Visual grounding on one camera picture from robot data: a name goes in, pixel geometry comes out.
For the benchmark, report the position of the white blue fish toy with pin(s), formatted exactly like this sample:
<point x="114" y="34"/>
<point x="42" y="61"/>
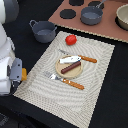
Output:
<point x="70" y="59"/>

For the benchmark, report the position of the red tomato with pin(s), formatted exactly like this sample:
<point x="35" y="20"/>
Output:
<point x="71" y="40"/>

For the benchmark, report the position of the yellow bread loaf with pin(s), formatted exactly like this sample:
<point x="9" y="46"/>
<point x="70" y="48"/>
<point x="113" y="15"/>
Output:
<point x="24" y="74"/>

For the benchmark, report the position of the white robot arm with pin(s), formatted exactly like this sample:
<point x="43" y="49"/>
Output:
<point x="11" y="72"/>

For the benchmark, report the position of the brown sausage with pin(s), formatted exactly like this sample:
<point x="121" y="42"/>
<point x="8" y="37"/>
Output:
<point x="70" y="67"/>

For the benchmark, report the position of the round wooden plate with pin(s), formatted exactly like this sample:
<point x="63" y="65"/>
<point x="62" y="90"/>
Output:
<point x="70" y="74"/>

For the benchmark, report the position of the beige woven placemat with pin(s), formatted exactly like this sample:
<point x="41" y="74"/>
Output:
<point x="69" y="103"/>

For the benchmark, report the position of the brown toy stove top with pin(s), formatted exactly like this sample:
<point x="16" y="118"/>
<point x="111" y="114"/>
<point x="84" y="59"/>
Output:
<point x="106" y="28"/>

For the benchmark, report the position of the grey saucepan on stove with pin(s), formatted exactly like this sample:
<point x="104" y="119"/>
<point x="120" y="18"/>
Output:
<point x="92" y="15"/>

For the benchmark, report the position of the beige bowl on stove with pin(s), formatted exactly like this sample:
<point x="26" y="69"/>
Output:
<point x="122" y="14"/>

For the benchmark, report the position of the fork with orange handle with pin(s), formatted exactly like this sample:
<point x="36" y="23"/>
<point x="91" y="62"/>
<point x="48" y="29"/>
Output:
<point x="69" y="82"/>

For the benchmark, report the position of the knife with orange handle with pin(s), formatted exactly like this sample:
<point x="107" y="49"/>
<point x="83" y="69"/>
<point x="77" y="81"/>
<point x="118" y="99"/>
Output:
<point x="81" y="56"/>

